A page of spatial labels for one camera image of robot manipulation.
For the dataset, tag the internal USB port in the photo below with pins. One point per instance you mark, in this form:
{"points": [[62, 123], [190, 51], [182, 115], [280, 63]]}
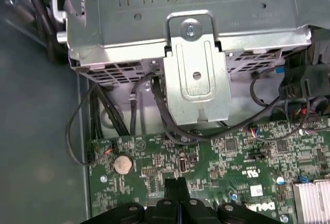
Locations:
{"points": [[183, 166]]}

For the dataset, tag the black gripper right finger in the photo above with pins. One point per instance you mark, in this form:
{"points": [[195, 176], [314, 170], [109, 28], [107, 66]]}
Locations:
{"points": [[182, 190]]}

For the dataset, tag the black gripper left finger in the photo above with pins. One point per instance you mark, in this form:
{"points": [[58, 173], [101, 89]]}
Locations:
{"points": [[171, 190]]}

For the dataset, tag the green motherboard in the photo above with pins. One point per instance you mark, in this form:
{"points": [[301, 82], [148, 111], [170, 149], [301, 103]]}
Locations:
{"points": [[206, 157]]}

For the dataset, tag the perforated metal drive cage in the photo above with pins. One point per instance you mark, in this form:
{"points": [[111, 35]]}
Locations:
{"points": [[129, 28]]}

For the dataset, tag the black connector block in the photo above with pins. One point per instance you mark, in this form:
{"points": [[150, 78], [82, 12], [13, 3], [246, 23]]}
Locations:
{"points": [[309, 82]]}

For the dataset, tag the silver finned chipset heatsink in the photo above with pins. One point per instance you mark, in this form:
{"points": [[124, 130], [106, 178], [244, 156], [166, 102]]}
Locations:
{"points": [[312, 203]]}

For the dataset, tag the round silver coin battery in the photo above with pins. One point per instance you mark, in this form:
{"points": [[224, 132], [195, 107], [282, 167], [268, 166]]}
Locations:
{"points": [[123, 165]]}

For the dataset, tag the black open PC case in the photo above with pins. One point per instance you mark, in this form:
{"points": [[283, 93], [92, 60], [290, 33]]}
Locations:
{"points": [[38, 131]]}

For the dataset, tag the metal bracket with screw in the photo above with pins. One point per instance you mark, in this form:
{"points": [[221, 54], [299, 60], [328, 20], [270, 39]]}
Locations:
{"points": [[196, 97]]}

